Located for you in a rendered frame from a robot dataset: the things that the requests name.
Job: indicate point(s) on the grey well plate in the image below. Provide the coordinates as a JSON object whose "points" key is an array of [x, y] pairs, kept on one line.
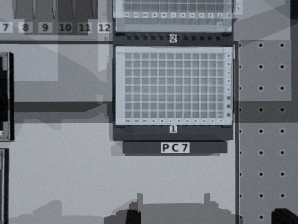
{"points": [[173, 85], [180, 16]]}

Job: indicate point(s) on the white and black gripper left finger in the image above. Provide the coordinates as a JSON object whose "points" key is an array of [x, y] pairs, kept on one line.
{"points": [[133, 217]]}

